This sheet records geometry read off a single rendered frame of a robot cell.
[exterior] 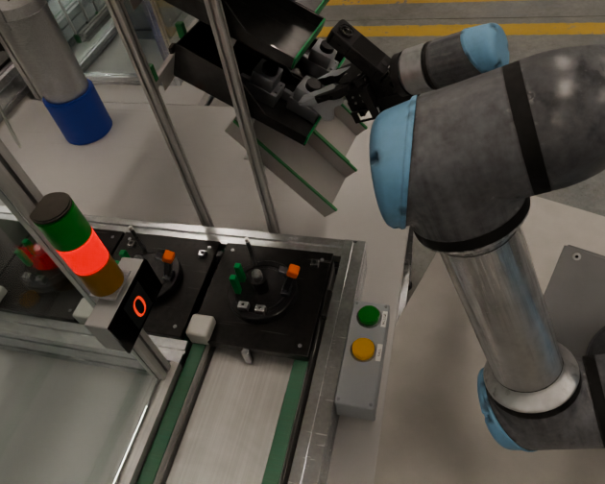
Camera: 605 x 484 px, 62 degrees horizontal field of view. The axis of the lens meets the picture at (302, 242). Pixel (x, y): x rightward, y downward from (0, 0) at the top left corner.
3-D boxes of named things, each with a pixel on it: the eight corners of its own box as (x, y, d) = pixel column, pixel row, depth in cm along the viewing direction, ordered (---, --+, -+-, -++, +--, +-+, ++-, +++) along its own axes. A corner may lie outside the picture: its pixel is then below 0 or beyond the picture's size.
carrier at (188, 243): (223, 247, 113) (207, 208, 103) (183, 342, 99) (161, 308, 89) (129, 236, 119) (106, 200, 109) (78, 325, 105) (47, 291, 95)
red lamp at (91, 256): (115, 248, 67) (99, 224, 64) (98, 278, 64) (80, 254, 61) (84, 244, 69) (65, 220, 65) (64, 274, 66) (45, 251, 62)
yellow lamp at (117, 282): (130, 269, 71) (115, 248, 67) (114, 299, 68) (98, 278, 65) (99, 265, 72) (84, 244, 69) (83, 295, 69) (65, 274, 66)
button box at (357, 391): (390, 320, 101) (390, 302, 97) (375, 422, 89) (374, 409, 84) (355, 315, 103) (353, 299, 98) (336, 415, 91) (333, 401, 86)
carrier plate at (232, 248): (334, 258, 107) (333, 253, 105) (309, 362, 92) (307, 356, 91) (229, 247, 113) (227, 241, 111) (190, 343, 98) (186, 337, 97)
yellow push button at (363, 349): (375, 344, 93) (375, 338, 91) (373, 364, 90) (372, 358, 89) (354, 341, 94) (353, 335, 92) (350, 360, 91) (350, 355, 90)
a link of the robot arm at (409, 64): (415, 57, 76) (431, 31, 80) (389, 64, 79) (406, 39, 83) (432, 99, 80) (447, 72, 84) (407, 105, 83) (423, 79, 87)
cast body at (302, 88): (323, 111, 100) (334, 85, 94) (313, 124, 98) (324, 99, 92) (286, 89, 100) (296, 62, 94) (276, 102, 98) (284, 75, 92)
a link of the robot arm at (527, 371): (622, 468, 64) (527, 97, 36) (500, 469, 71) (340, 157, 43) (602, 386, 73) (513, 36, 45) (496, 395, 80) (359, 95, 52)
